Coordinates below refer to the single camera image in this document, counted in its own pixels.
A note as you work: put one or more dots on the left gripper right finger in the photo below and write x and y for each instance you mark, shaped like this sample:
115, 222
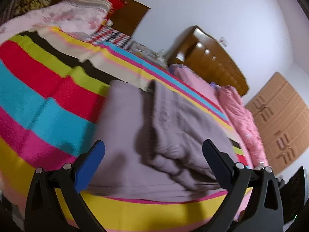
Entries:
253, 201

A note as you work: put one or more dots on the light wooden wardrobe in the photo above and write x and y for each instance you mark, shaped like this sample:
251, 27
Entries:
281, 117

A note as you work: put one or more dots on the floral pink white blanket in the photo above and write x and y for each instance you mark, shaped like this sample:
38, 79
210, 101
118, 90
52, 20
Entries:
78, 18

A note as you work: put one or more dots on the pink bed sheet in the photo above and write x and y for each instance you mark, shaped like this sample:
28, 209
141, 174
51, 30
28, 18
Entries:
195, 82

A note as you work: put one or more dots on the pink quilt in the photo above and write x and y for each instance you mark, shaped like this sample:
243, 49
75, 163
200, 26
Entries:
244, 123

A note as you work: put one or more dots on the rainbow striped bed sheet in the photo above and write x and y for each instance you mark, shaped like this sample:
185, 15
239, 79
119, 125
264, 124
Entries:
52, 89

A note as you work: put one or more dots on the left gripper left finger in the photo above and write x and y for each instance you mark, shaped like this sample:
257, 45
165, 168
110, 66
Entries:
43, 210

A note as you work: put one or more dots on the lilac sweatpants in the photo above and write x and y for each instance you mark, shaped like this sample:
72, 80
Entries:
153, 146

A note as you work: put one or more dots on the plaid red white pillow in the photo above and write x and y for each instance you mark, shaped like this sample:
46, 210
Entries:
109, 35

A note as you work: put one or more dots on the cluttered nightstand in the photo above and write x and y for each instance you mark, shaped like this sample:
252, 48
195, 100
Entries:
157, 58

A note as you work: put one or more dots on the dark brown wooden headboard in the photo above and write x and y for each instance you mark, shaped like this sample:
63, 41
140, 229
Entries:
125, 20

